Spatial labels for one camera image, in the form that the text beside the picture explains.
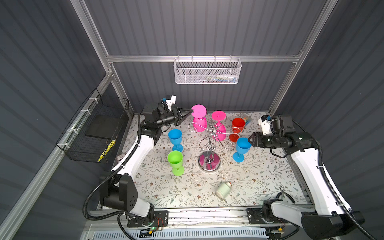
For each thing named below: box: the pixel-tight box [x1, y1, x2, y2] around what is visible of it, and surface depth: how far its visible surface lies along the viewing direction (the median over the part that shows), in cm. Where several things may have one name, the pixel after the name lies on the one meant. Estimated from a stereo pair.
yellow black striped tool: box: [97, 139, 116, 163], surface depth 72 cm
